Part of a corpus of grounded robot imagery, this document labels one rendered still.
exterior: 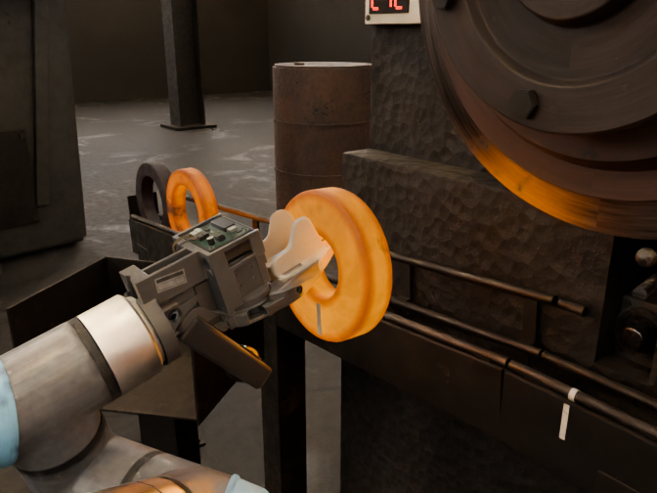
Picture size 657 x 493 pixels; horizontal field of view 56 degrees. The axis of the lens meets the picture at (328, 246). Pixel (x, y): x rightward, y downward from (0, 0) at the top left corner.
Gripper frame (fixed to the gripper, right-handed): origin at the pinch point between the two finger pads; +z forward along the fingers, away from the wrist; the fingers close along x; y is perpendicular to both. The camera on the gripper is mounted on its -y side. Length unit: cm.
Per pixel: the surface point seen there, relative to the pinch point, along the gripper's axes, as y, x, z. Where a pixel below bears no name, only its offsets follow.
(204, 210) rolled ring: -15, 61, 13
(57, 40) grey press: 9, 272, 54
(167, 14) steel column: -19, 628, 270
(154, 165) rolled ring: -10, 86, 15
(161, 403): -19.4, 19.7, -17.7
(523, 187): 2.0, -12.4, 15.7
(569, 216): 0.2, -17.6, 15.2
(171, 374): -20.6, 26.0, -13.7
